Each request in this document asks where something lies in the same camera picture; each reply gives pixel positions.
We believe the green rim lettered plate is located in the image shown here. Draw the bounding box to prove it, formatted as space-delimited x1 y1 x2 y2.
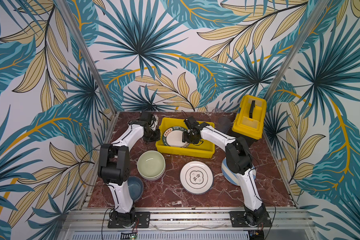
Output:
162 126 189 148

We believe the white plate green emblem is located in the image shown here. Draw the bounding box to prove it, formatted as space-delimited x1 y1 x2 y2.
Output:
180 161 214 195

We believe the blue white striped plate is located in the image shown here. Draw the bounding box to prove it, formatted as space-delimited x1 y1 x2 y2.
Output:
221 158 257 186

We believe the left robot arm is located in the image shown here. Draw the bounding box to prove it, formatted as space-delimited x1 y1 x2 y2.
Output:
98 112 161 228

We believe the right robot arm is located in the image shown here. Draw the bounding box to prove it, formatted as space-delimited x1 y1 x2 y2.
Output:
182 117 273 227

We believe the yellow plastic bin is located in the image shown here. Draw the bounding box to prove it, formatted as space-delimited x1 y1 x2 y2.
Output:
154 116 217 160

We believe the light green bowl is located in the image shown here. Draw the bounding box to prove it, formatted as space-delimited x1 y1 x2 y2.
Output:
137 151 166 181

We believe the clear pink cup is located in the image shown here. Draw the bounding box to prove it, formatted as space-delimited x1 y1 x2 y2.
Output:
211 108 224 119

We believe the grey translucent cup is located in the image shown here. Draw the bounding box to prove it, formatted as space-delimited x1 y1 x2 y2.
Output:
217 117 232 134

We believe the dark blue bowl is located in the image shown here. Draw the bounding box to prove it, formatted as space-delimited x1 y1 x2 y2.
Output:
128 176 144 202

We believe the yellow black toolbox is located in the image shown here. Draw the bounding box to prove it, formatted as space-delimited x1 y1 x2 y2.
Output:
231 95 267 147

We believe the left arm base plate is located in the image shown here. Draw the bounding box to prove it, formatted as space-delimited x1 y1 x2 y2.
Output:
108 211 151 229

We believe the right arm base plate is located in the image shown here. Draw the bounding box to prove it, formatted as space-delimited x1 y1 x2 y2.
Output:
229 211 272 228

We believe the aluminium frame rail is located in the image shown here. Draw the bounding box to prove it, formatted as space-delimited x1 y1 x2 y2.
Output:
58 207 319 240

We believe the left aluminium corner post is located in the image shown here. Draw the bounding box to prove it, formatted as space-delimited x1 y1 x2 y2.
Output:
56 0 117 116

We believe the aluminium corner post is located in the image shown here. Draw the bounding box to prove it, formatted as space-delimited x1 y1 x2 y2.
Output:
264 0 330 101
56 0 117 116

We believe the right aluminium corner post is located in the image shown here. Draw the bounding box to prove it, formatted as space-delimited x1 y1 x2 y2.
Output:
264 0 330 101

